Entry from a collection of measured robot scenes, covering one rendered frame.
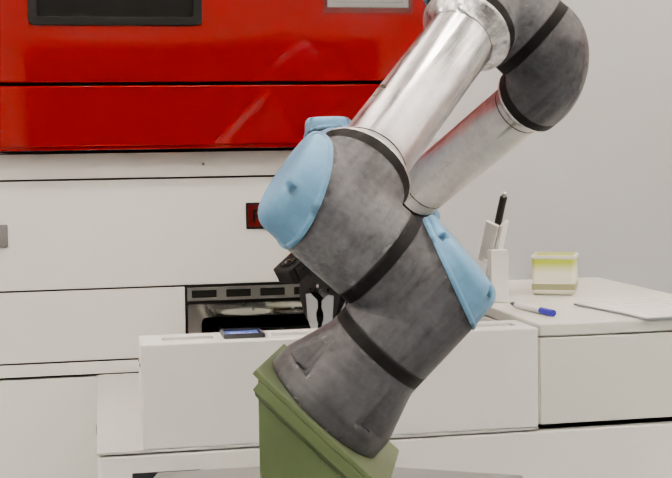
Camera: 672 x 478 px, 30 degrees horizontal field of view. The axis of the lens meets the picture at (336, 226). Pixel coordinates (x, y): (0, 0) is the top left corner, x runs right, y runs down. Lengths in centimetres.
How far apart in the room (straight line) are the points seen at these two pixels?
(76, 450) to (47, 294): 29
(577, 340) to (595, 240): 229
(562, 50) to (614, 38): 255
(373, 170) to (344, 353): 19
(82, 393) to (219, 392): 66
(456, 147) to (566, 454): 46
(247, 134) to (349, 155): 96
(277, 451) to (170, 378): 41
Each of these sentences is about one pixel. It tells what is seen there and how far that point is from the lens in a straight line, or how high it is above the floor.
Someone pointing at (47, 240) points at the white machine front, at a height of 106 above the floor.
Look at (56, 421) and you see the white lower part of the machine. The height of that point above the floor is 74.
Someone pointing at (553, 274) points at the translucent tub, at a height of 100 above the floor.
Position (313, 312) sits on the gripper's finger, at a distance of 198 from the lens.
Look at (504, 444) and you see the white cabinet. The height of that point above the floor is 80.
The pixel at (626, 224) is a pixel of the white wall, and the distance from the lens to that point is 413.
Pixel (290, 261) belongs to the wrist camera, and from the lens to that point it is 190.
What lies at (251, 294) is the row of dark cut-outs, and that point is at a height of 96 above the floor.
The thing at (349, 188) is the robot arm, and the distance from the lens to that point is 128.
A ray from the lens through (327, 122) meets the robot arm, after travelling 194.
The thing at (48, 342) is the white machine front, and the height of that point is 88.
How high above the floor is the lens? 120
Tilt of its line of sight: 3 degrees down
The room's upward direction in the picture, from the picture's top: 1 degrees counter-clockwise
